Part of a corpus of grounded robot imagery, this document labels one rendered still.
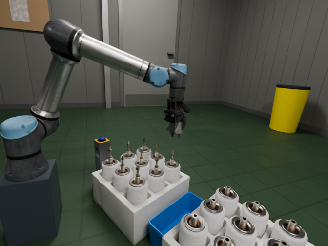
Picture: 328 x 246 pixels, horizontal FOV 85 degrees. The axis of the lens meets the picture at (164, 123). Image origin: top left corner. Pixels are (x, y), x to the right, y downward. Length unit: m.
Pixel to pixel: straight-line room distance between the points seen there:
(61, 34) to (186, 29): 3.40
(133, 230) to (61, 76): 0.72
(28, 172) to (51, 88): 0.35
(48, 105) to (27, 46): 2.69
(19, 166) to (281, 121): 2.77
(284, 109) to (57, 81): 2.60
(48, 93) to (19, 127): 0.18
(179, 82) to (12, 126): 0.68
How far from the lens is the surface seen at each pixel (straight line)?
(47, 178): 0.90
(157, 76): 0.67
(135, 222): 0.87
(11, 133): 0.87
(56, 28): 0.77
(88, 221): 1.09
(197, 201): 1.04
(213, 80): 4.34
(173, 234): 0.77
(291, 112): 2.87
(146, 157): 1.13
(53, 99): 0.94
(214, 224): 0.79
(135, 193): 0.85
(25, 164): 0.91
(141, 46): 3.56
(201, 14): 4.21
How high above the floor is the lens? 0.75
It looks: 17 degrees down
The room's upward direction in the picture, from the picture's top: 3 degrees clockwise
